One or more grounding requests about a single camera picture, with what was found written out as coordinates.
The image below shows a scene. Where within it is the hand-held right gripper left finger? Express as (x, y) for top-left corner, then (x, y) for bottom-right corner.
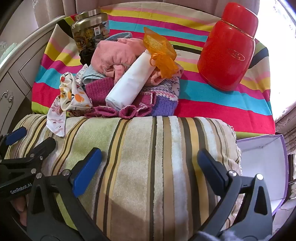
(26, 147), (109, 241)

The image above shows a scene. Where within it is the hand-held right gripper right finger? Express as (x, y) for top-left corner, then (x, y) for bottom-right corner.
(196, 148), (273, 241)

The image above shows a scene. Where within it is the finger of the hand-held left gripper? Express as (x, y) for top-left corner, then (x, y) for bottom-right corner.
(0, 127), (27, 160)
(0, 137), (57, 176)

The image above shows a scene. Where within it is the beige green striped towel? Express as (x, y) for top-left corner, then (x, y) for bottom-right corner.
(5, 113), (243, 241)

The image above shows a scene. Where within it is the white floral fabric hair bow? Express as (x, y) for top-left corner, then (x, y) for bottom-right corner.
(46, 72), (93, 138)

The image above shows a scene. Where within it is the magenta knit glove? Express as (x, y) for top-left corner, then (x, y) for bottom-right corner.
(119, 91), (158, 120)
(84, 77), (119, 117)

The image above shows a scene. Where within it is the purple patterned knit hat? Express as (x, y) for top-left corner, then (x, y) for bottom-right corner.
(141, 76), (181, 116)

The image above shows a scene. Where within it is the light blue sock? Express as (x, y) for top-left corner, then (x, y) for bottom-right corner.
(82, 66), (109, 85)

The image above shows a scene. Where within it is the black scrunchie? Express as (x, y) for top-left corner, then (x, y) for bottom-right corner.
(79, 49), (95, 65)

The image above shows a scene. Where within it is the pink soft garment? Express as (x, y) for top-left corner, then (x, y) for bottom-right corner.
(91, 38), (184, 87)

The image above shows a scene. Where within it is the orange organza pouch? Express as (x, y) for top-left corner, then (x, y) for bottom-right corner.
(143, 27), (179, 79)

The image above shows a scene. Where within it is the blue headband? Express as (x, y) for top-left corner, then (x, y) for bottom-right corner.
(105, 32), (133, 42)

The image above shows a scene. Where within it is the person's left hand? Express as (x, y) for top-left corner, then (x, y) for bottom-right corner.
(10, 196), (29, 227)

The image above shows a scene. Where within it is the white carved cabinet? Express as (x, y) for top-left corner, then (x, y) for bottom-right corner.
(0, 21), (67, 130)

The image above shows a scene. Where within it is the multicolour striped cloth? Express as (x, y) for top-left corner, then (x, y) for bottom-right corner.
(31, 3), (278, 139)

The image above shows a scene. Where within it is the red thermos jug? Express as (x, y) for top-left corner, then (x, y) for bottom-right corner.
(197, 2), (259, 91)

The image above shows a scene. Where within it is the glass jar with gold lid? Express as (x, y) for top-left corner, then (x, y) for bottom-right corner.
(70, 9), (110, 54)

